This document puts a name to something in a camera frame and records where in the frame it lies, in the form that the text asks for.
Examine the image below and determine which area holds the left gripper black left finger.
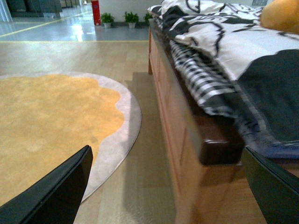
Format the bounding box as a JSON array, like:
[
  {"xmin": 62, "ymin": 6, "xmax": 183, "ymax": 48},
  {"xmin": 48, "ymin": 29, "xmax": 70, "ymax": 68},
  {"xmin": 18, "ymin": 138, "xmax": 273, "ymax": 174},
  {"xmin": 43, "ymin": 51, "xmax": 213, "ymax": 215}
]
[{"xmin": 0, "ymin": 145, "xmax": 93, "ymax": 224}]

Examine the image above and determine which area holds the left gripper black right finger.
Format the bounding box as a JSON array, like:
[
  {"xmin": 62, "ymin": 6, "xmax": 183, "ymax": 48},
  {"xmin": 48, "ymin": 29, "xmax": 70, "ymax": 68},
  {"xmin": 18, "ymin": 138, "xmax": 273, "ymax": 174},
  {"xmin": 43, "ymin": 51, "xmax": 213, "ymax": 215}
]
[{"xmin": 241, "ymin": 147, "xmax": 299, "ymax": 224}]

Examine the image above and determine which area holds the orange plush toy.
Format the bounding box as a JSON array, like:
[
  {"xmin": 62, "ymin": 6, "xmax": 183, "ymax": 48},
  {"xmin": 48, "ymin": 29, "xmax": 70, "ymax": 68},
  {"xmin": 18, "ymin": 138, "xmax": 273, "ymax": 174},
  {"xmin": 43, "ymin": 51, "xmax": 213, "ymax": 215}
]
[{"xmin": 260, "ymin": 0, "xmax": 299, "ymax": 34}]

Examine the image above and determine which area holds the yellow and grey round rug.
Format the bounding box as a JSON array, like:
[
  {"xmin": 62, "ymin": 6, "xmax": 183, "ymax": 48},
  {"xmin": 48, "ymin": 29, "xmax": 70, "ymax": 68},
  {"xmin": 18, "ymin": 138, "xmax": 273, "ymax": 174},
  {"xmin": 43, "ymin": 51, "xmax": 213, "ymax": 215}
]
[{"xmin": 0, "ymin": 72, "xmax": 142, "ymax": 204}]

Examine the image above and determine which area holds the black and white duvet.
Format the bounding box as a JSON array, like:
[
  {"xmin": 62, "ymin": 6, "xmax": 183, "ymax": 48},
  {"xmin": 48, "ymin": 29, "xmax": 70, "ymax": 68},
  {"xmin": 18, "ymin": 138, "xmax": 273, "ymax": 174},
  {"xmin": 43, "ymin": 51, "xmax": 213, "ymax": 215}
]
[{"xmin": 148, "ymin": 0, "xmax": 299, "ymax": 159}]

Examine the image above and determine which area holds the potted plant in white pot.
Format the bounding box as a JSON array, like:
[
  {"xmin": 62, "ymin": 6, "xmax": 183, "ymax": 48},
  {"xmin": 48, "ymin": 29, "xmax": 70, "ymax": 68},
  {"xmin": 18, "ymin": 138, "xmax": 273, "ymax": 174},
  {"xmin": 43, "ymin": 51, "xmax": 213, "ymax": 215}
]
[
  {"xmin": 100, "ymin": 13, "xmax": 114, "ymax": 28},
  {"xmin": 124, "ymin": 11, "xmax": 139, "ymax": 28},
  {"xmin": 143, "ymin": 12, "xmax": 152, "ymax": 25}
]

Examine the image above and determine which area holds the wooden bed frame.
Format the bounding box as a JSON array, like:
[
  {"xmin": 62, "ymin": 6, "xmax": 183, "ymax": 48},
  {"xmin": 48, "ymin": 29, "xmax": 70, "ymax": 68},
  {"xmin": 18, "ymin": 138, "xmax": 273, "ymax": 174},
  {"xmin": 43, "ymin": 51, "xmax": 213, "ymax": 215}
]
[{"xmin": 148, "ymin": 18, "xmax": 299, "ymax": 224}]

